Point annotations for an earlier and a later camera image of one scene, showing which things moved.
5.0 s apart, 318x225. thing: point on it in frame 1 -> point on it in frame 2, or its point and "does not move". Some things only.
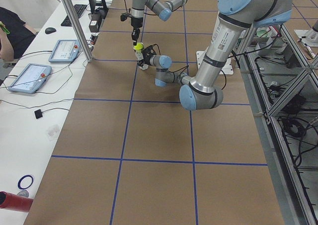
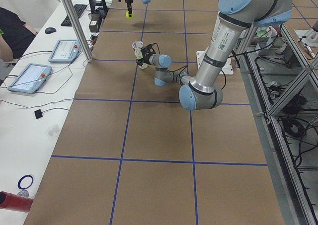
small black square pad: (38, 113) does not move
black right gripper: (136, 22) -> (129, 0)
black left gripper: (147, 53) does not move
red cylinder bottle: (14, 202) does not move
